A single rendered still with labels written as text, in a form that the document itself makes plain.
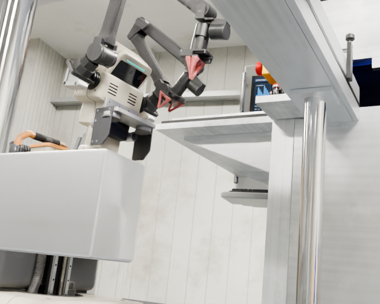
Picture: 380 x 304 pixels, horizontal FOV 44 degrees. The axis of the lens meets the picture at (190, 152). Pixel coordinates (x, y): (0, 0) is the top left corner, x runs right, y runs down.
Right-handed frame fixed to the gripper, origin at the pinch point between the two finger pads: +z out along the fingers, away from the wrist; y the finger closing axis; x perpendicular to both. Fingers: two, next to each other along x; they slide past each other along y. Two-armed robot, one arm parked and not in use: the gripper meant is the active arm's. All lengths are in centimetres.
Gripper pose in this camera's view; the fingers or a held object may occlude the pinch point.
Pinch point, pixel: (191, 77)
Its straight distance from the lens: 166.4
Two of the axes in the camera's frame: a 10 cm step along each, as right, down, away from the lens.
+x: 4.7, 2.6, 8.4
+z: -2.3, 9.6, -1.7
